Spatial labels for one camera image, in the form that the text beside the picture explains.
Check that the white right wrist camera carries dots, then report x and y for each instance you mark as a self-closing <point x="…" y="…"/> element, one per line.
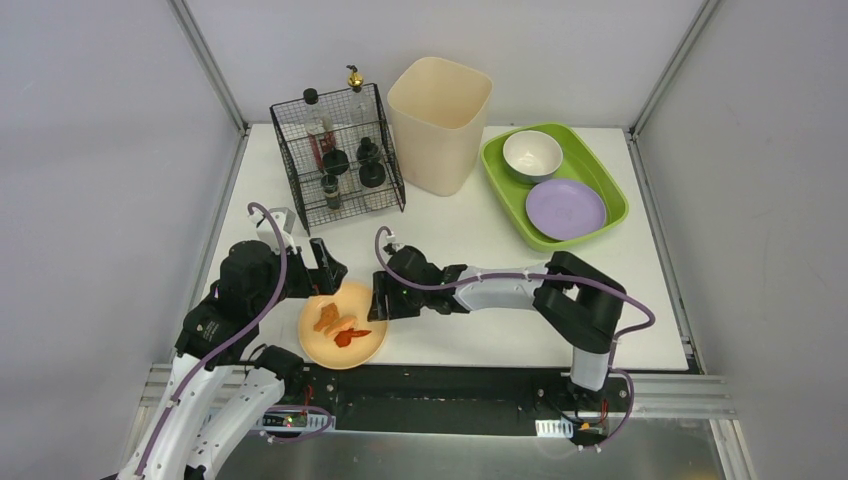
<point x="391" y="242"/>

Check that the cream plastic bin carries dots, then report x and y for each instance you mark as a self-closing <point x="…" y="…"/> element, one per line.
<point x="438" y="111"/>

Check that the pink sausage slice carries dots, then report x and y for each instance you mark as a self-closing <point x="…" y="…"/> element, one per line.
<point x="343" y="324"/>

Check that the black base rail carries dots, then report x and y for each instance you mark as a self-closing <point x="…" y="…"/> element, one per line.
<point x="489" y="401"/>

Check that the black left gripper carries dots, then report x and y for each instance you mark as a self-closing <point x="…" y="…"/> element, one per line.
<point x="318" y="266"/>

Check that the clear glass oil bottle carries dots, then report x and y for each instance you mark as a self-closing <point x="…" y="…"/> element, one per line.
<point x="360" y="106"/>

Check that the red label sauce bottle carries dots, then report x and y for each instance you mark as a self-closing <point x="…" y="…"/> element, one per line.
<point x="318" y="126"/>

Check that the small pepper shaker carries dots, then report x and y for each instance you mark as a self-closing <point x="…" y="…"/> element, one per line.
<point x="331" y="190"/>

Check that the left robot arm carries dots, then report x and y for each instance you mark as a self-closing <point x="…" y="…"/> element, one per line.
<point x="184" y="441"/>

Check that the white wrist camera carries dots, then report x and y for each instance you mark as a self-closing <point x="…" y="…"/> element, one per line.
<point x="391" y="242"/>
<point x="275" y="228"/>

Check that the white bowl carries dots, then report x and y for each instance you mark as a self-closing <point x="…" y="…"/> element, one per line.
<point x="532" y="157"/>

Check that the glossy lid spice jar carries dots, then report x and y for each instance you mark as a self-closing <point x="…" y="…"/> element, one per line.
<point x="368" y="151"/>

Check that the orange plate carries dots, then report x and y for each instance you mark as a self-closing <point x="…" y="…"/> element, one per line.
<point x="354" y="299"/>

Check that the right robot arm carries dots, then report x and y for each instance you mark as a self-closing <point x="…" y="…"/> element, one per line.
<point x="581" y="303"/>

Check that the black lid seasoning jar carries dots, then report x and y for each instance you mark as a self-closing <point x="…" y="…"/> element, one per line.
<point x="335" y="162"/>

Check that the purple plate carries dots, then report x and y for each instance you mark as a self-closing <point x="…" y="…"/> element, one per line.
<point x="565" y="209"/>

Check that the black lid spice jar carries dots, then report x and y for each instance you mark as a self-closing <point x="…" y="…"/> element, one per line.
<point x="372" y="177"/>

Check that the green plastic tub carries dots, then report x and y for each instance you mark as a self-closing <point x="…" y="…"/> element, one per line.
<point x="580" y="164"/>

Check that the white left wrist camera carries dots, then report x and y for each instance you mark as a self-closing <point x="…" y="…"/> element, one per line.
<point x="275" y="228"/>

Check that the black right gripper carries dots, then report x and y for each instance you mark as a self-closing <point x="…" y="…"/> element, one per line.
<point x="387" y="296"/>

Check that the black wire rack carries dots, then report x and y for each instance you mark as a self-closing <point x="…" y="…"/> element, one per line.
<point x="305" y="178"/>

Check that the red shrimp piece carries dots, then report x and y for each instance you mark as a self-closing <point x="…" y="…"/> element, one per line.
<point x="345" y="338"/>

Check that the fried chicken piece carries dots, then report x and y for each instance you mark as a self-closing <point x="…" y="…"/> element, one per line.
<point x="328" y="315"/>

